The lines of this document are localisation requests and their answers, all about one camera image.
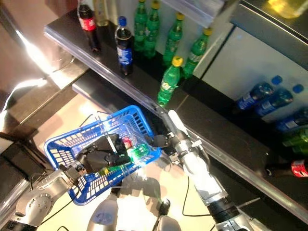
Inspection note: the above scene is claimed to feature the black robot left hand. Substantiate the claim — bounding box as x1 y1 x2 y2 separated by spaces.
76 133 132 174

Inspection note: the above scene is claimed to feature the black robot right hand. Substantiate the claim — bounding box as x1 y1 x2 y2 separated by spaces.
144 104 193 155

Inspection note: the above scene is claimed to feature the blue plastic shopping basket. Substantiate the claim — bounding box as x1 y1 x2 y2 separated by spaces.
43 105 162 206

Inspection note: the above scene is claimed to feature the green soda bottle yellow cap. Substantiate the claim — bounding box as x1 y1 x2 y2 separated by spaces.
101 143 152 175
162 12 185 67
143 0 161 59
133 0 148 53
183 27 213 79
157 55 184 108

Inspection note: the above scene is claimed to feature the yellow drink bottle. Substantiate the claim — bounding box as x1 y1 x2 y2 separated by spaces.
268 0 308 19

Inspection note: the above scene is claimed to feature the silver robot left leg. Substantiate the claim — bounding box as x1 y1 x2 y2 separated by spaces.
86 193 120 231

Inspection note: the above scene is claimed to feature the black robot right foot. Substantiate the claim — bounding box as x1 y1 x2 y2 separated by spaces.
157 198 172 217

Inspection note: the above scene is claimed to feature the green soda can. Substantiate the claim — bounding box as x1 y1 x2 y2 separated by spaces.
282 129 308 147

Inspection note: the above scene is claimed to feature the red label cola bottle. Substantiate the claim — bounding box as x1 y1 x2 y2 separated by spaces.
265 158 308 179
78 4 102 53

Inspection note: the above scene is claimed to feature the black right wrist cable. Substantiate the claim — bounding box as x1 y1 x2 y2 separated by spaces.
181 175 217 231

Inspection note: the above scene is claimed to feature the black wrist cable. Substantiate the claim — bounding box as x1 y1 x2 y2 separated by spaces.
30 173 81 231
181 175 217 231

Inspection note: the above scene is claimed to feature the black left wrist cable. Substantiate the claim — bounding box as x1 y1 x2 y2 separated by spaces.
30 173 81 231

